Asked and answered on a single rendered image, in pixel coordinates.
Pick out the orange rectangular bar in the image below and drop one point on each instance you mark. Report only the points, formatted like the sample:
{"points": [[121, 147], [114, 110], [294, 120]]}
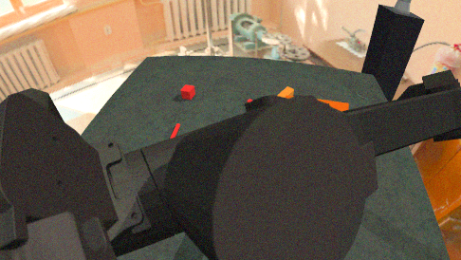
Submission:
{"points": [[286, 92]]}

